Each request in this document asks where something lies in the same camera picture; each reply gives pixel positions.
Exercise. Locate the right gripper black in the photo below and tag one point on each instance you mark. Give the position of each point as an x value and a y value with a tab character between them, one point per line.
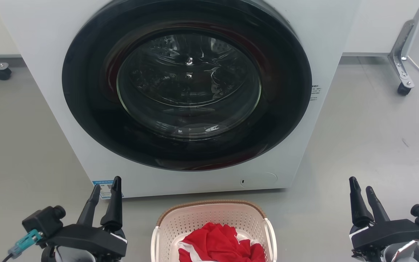
391	233

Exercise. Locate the red and white garment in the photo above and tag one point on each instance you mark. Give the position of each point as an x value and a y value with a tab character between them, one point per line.
220	243

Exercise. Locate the small black text sticker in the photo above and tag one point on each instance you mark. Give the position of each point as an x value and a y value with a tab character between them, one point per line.
315	92

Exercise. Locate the round black washing machine door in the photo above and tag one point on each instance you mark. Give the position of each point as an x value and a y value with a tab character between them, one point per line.
86	109

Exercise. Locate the blue energy label sticker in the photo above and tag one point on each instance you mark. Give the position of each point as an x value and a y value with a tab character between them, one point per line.
104	191

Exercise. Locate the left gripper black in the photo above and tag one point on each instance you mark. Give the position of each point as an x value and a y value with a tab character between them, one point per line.
86	238

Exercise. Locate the left gripper black camera box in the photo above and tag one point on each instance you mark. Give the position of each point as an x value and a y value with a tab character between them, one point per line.
44	218

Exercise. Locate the white front-load washing machine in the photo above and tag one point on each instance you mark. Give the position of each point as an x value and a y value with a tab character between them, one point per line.
42	91

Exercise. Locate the round white filter cover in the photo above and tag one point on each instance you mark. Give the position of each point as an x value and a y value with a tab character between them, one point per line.
260	180

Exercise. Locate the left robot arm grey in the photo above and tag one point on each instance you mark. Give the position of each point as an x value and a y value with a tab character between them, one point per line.
71	255

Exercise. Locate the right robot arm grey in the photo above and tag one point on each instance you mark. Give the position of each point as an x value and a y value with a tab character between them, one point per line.
402	253

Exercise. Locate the white perforated laundry basket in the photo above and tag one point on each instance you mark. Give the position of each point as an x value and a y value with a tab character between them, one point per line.
195	218

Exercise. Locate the metal stand leg with caster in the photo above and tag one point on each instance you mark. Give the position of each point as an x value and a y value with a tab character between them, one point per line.
400	54

